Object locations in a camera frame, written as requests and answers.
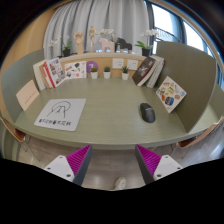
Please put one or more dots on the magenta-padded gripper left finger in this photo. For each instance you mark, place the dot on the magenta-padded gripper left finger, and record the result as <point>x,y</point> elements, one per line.
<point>63,165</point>

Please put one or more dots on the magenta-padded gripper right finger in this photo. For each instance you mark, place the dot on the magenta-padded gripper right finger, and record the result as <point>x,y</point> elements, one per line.
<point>163,165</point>

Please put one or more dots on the black computer mouse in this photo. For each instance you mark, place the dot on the black computer mouse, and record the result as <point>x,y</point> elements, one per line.
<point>147,112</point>

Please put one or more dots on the white mouse pad with drawing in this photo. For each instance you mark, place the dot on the white mouse pad with drawing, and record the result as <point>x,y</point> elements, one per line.
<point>60,115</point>

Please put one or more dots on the wooden chair with metal legs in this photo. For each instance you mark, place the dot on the wooden chair with metal legs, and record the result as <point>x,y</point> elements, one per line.
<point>196,138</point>
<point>16,134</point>

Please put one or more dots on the white sheet of colourful stickers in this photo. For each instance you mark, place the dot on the white sheet of colourful stickers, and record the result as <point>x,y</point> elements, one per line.
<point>170,94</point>

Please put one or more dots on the pale pink card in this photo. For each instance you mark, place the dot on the pale pink card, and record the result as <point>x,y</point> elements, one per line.
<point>27,95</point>

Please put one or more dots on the brown book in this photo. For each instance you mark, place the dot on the brown book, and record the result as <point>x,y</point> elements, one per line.
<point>44,76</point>

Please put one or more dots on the white book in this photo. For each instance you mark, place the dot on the white book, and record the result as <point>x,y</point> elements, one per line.
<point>37,75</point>

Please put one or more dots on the magazine with red spine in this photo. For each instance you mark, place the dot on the magazine with red spine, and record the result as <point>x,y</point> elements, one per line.
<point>56,71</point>

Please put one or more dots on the stack of white books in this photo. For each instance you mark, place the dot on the stack of white books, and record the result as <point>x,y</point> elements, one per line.
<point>157,71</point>

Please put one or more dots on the white card with small illustrations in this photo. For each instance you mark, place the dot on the white card with small illustrations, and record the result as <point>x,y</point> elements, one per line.
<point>75,70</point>

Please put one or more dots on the green desk divider panel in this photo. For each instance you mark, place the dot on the green desk divider panel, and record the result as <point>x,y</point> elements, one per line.
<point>190,73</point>
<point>20,71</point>

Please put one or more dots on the dark cover book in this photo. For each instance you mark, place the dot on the dark cover book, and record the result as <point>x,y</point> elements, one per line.
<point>144,70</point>

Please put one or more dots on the round purple number sign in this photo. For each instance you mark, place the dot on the round purple number sign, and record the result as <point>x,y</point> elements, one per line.
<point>92,64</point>

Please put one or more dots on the white orchid in black pot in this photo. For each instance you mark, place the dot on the white orchid in black pot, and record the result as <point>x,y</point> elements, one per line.
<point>146,51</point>
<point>66,52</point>
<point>107,31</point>

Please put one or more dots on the wooden back shelf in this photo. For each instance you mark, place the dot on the wooden back shelf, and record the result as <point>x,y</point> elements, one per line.
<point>106,55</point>

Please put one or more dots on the wooden hand model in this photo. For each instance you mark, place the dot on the wooden hand model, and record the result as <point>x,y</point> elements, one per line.
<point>79,40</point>

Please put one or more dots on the black wooden horse figure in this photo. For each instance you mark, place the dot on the black wooden horse figure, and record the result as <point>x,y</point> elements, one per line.
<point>124,44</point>

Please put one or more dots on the pink wooden horse figure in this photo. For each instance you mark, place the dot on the pink wooden horse figure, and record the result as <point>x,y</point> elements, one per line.
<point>106,44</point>

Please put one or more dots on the wooden artist mannequin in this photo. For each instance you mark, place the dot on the wooden artist mannequin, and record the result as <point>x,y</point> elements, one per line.
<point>92,36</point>

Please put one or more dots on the window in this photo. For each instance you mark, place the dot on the window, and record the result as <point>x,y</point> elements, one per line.
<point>166,20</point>

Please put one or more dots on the grey pleated curtain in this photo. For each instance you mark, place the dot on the grey pleated curtain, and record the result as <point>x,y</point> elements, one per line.
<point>110,16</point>

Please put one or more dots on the white wall socket plate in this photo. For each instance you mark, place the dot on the white wall socket plate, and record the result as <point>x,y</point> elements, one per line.
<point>118,63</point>
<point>132,64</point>

